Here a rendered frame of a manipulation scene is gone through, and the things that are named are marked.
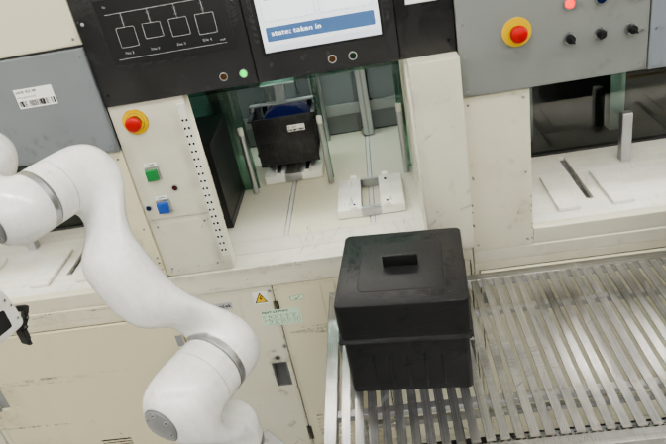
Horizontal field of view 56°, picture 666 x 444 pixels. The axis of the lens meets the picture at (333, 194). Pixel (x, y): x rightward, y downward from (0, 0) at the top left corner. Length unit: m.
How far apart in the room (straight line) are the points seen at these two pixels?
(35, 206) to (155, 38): 0.69
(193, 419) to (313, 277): 0.87
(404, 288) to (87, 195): 0.68
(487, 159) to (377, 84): 0.94
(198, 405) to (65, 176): 0.41
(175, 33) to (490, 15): 0.74
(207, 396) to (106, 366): 1.16
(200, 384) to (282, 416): 1.18
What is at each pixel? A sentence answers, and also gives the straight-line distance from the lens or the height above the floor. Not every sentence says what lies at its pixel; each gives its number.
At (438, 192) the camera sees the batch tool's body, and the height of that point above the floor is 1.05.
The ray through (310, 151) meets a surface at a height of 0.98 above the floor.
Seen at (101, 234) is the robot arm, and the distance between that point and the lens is 1.05.
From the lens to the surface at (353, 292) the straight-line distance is 1.38.
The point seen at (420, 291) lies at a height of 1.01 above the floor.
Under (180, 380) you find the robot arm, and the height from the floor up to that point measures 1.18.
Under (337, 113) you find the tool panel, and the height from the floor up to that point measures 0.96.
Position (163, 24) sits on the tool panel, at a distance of 1.57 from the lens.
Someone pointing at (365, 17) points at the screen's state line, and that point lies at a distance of 1.50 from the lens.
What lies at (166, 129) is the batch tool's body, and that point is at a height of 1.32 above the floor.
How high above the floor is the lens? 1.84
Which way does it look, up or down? 27 degrees down
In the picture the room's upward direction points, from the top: 11 degrees counter-clockwise
